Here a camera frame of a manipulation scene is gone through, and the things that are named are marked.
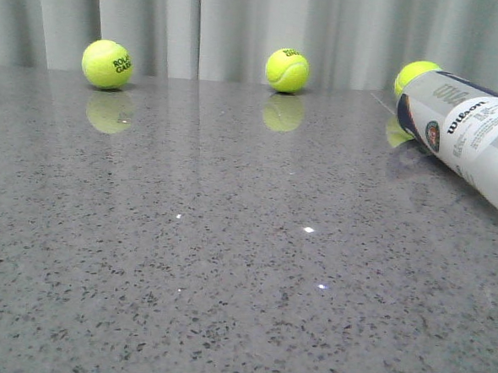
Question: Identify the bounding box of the white Wilson tennis ball can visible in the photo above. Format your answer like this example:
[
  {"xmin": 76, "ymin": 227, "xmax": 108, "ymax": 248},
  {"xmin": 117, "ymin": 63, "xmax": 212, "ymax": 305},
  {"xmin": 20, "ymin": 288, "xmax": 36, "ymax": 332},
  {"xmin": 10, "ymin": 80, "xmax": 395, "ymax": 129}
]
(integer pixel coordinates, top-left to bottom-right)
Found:
[{"xmin": 396, "ymin": 70, "xmax": 498, "ymax": 209}]

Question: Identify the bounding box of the grey pleated curtain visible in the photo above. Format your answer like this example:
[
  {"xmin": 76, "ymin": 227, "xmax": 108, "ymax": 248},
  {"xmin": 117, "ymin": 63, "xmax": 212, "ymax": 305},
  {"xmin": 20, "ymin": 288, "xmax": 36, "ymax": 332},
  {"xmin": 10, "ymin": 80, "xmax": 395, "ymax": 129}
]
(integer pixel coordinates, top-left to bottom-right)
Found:
[{"xmin": 0, "ymin": 0, "xmax": 498, "ymax": 90}]

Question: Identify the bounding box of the left yellow tennis ball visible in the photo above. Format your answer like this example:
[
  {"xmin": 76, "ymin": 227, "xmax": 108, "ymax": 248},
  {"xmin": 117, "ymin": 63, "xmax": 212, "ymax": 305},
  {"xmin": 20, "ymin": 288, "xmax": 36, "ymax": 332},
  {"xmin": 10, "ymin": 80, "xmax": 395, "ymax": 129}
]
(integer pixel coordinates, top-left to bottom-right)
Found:
[{"xmin": 81, "ymin": 39, "xmax": 133, "ymax": 89}]

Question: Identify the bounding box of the yellow Wilson tennis ball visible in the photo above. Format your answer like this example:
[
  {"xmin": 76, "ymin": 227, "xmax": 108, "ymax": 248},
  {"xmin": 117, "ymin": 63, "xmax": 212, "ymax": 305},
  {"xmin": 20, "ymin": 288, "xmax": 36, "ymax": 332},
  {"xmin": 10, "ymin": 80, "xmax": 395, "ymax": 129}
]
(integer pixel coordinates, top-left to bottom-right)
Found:
[{"xmin": 393, "ymin": 60, "xmax": 441, "ymax": 99}]

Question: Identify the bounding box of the middle yellow tennis ball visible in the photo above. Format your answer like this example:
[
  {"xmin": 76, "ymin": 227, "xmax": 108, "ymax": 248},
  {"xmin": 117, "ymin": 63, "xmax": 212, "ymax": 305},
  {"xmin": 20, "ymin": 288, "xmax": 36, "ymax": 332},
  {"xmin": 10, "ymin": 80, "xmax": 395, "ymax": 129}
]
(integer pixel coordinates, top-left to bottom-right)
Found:
[{"xmin": 265, "ymin": 47, "xmax": 311, "ymax": 94}]

